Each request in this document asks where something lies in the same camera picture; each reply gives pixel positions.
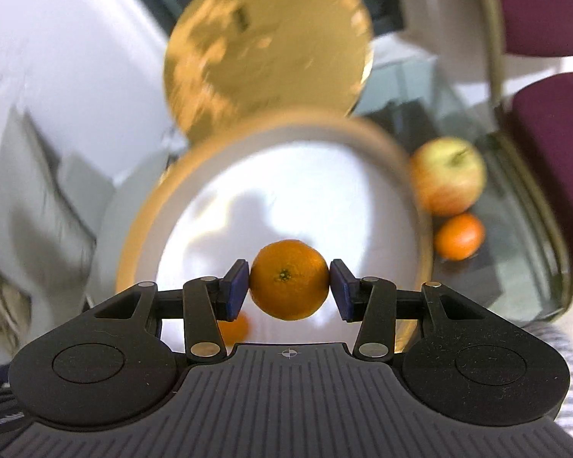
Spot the yellow-red apple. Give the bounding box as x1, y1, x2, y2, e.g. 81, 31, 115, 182
410, 137, 486, 217

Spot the houndstooth trousers leg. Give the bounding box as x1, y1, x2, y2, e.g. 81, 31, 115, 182
524, 321, 573, 438

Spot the grey sofa cushion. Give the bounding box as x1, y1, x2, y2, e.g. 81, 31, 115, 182
0, 111, 95, 365

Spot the gold round gift box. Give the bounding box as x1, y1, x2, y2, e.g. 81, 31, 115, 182
116, 110, 432, 290

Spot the mandarin orange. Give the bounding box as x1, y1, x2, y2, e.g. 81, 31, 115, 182
218, 311, 250, 346
249, 240, 329, 321
435, 213, 486, 261

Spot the mandarin orange back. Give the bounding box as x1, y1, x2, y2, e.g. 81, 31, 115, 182
435, 213, 486, 261

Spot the gold round box lid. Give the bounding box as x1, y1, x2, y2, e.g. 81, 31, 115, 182
163, 0, 374, 145

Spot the maroon upholstered chair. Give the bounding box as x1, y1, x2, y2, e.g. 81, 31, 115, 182
470, 0, 573, 306

